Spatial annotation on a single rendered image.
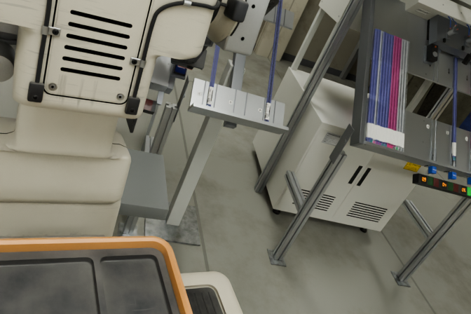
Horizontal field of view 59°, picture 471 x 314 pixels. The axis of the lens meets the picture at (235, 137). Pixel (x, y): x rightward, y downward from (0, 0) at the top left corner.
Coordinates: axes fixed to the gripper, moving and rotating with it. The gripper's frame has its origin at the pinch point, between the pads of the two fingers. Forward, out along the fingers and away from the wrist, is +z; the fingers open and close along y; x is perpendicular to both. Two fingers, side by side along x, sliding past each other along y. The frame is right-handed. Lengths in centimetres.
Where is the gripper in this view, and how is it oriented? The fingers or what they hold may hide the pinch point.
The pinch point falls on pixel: (182, 64)
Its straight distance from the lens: 137.4
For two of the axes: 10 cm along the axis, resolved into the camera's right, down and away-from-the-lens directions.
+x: -1.6, 9.6, -2.3
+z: -3.4, 1.6, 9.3
